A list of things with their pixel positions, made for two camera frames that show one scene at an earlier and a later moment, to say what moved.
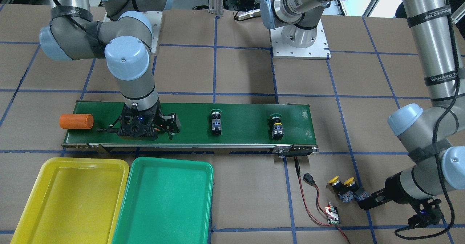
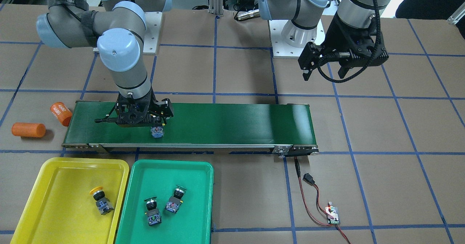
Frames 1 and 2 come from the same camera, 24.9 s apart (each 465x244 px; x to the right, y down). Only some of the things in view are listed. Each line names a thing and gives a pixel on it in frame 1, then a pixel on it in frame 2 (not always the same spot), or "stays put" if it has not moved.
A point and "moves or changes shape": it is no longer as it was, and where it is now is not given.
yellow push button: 359,194 moves or changes shape
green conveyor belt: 288,128 stays put
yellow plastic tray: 75,200 stays put
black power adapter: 246,0 stays put
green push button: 278,128 -> 174,202
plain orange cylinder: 76,121 -> 29,130
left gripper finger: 373,200 -> 311,56
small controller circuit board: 332,214 stays put
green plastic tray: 166,201 stays put
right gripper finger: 170,123 -> 163,110
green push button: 216,123 -> 153,214
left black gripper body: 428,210 -> 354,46
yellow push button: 346,196 -> 103,204
